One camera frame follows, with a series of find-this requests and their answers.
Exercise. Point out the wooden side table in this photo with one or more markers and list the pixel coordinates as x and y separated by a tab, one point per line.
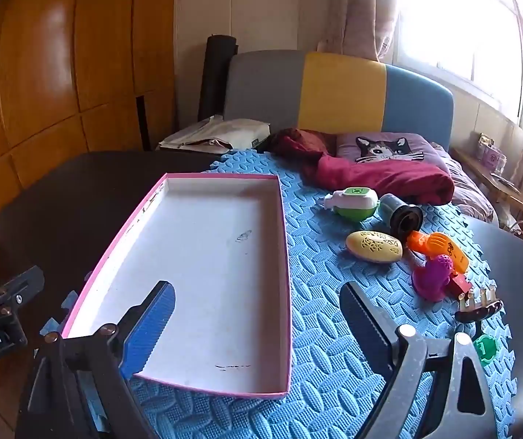
498	191

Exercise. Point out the grey yellow blue headboard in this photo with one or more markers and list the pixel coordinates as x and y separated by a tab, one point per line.
336	94

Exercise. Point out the purple cat pillow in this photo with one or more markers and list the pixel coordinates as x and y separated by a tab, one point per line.
383	146

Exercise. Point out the maroon blanket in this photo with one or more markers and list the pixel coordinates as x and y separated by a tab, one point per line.
312	154

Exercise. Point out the wooden wardrobe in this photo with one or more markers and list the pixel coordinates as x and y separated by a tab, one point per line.
80	76

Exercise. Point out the white folded bag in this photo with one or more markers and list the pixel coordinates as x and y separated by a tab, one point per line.
218	136

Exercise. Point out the black cylindrical filter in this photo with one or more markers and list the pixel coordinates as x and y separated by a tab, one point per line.
401	218

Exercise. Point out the green white plug-in device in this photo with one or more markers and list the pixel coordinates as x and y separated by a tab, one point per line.
354	203

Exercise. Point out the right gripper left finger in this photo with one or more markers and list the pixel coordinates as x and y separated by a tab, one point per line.
142	326

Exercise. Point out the pink shallow cardboard box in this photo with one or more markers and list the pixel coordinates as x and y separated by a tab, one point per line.
219	239

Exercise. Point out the pink striped duvet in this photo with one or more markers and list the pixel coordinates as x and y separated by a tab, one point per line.
467	196

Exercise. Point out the blue foam puzzle mat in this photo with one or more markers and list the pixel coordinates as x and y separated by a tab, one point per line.
332	388

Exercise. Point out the purple gift box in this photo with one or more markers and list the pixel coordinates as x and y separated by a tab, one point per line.
489	155

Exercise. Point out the red puzzle piece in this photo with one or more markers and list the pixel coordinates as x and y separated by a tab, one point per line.
457	285

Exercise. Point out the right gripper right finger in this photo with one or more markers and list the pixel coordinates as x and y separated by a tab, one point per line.
372	328

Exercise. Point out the magenta hydrant-shaped toy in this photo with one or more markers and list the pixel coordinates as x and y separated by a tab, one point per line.
430	280

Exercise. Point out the black rolled mat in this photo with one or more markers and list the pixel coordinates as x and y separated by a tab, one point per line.
219	52

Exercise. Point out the orange cube block toy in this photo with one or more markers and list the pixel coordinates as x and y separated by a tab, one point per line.
437	244

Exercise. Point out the brown hair claw clip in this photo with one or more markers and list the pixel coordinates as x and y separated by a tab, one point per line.
478	304

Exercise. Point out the yellow purple oval case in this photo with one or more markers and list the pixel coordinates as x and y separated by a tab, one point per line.
374	247

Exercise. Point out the pink curtain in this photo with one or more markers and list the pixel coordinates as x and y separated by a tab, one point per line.
359	28

